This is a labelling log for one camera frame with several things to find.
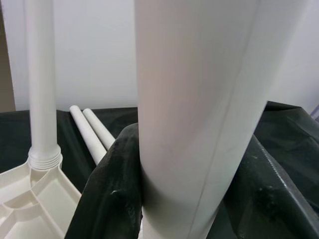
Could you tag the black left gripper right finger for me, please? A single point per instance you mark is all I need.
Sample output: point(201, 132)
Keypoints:
point(269, 204)

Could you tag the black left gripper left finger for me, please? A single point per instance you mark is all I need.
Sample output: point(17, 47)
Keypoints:
point(112, 199)

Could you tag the white plastic table top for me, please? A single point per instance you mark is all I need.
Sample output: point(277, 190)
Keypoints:
point(49, 199)

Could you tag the white plastic table leg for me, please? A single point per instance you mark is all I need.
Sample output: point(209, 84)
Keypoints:
point(194, 99)
point(87, 134)
point(99, 127)
point(41, 74)

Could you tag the black cloth table cover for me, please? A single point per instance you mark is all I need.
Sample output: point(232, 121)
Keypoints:
point(286, 129)

